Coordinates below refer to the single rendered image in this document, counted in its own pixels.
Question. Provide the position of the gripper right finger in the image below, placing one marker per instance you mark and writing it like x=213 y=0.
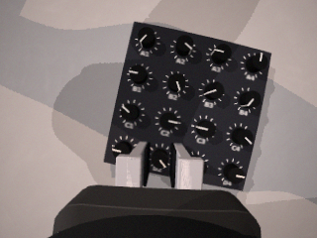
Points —
x=189 y=171

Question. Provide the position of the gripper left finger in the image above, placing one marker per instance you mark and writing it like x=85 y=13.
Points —
x=130 y=169

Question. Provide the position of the black square knob box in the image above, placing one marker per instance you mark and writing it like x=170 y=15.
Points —
x=211 y=124

